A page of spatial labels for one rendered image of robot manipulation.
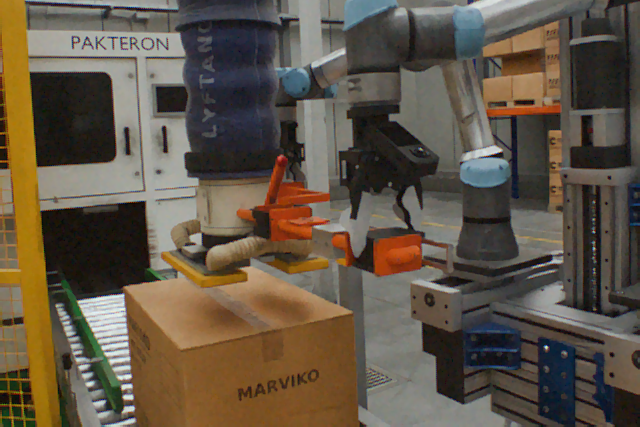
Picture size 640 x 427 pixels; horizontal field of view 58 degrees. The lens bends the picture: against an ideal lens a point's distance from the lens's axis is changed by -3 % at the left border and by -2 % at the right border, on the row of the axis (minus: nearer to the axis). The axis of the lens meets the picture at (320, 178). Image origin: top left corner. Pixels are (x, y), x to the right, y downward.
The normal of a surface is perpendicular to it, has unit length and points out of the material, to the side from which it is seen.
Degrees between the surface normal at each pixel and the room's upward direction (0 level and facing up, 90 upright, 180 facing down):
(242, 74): 72
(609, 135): 90
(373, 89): 91
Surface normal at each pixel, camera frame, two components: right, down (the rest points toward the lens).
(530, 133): -0.83, 0.08
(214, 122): -0.15, -0.18
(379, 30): 0.07, 0.09
